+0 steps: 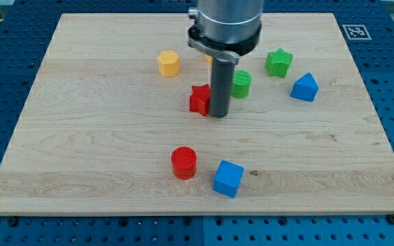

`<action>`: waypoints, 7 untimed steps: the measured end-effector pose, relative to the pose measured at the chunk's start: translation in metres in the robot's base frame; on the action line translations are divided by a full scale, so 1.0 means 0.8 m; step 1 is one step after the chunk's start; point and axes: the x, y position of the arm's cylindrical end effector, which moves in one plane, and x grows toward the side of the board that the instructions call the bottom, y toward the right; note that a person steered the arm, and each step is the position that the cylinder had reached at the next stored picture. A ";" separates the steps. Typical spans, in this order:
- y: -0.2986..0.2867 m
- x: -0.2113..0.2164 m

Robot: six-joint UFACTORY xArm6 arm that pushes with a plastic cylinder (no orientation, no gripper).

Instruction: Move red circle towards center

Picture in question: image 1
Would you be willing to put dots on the yellow hexagon block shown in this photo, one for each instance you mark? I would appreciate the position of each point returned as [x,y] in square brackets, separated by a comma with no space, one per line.
[169,63]

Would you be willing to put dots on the red cylinder block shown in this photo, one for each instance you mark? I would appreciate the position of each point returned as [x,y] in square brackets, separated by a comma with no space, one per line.
[184,160]

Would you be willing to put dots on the red star block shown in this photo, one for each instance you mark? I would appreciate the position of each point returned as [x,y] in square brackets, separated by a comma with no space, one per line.
[199,99]

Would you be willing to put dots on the blue pentagon block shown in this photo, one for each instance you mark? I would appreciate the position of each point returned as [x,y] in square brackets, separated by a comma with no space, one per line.
[305,88]

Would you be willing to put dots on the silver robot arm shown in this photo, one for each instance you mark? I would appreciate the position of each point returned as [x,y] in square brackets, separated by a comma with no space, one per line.
[211,4]

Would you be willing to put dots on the green star block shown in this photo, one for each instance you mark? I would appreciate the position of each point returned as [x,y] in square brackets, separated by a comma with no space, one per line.
[278,62]

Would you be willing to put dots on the blue cube block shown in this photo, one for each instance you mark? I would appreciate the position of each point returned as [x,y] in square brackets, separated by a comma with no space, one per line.
[227,178]

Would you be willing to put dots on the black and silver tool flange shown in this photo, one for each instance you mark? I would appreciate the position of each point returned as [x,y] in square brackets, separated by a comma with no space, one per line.
[225,33]

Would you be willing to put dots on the yellow block behind rod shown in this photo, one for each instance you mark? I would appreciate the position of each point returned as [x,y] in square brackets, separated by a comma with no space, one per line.
[209,58]

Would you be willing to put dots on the wooden board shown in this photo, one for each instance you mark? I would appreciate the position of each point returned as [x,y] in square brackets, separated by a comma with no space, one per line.
[100,123]

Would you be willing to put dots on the green cylinder block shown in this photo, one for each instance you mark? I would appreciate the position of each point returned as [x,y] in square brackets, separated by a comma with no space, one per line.
[241,84]

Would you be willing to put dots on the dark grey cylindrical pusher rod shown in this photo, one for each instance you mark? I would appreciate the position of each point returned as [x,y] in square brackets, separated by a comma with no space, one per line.
[222,72]

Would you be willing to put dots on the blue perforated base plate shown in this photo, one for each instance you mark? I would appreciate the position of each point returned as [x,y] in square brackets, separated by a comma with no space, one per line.
[25,34]

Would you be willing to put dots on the white fiducial marker tag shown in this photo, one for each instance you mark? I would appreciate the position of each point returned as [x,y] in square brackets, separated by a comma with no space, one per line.
[356,32]

